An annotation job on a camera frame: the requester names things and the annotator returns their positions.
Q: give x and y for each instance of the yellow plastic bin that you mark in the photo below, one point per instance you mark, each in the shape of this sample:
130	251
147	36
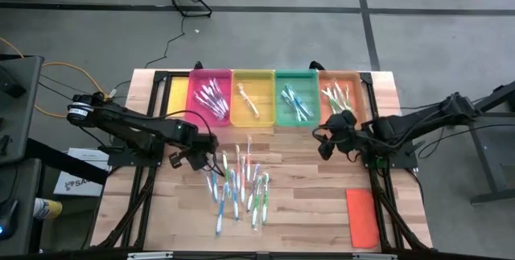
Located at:
261	91

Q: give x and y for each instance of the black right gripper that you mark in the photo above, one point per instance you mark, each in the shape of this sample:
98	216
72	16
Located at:
344	125

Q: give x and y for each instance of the pink plastic bin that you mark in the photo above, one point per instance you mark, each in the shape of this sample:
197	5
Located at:
193	121

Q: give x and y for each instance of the black desk frame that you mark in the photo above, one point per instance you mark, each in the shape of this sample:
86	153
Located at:
483	163

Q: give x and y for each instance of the black computer mouse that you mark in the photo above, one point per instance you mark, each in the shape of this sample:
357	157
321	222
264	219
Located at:
8	217

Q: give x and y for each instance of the dark grey desk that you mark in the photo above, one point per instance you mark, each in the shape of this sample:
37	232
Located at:
24	123
22	232

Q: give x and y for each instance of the teal plastic bin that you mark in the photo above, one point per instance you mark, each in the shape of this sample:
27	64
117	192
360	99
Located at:
310	83

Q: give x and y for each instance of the orange toothbrush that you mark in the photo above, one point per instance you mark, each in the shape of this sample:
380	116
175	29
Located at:
249	157
243	180
238	165
248	101

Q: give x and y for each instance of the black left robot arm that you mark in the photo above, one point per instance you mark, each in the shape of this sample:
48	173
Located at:
133	125

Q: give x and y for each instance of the white cardboard box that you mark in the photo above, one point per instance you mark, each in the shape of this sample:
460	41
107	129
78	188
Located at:
80	187

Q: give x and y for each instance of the silver bracket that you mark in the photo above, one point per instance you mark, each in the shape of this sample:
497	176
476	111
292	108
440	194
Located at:
374	257
149	256

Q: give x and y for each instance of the white and yellow can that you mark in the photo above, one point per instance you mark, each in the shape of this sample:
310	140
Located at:
48	209

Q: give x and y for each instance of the green toothbrush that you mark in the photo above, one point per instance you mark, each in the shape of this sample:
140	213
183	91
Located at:
265	197
225	165
256	203
341	94
338	99
347	97
326	99
332	101

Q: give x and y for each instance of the black aluminium rig frame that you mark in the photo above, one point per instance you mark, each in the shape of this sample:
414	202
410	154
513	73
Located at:
160	74
369	91

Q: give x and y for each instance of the yellow flat lid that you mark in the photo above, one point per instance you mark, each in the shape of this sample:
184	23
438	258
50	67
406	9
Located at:
177	95

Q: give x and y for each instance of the black table-level camera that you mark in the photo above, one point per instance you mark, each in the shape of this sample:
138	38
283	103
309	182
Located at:
262	256

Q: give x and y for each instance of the purple toothbrush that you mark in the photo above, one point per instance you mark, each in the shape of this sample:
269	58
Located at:
214	100
254	188
219	96
211	103
222	91
206	106
221	116

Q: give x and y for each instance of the orange plastic bin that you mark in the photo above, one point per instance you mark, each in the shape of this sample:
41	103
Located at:
358	91

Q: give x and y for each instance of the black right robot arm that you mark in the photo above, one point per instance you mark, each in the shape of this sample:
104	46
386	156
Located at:
402	125

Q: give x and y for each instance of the orange flat lid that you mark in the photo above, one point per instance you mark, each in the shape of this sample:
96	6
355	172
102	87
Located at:
362	219

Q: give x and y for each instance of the black rig frame bar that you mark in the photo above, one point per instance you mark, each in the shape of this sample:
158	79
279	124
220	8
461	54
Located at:
221	257

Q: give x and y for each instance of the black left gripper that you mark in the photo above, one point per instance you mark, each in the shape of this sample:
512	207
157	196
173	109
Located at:
201	142

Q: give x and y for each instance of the black diagonal desk leg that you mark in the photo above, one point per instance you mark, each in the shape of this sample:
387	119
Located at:
60	161

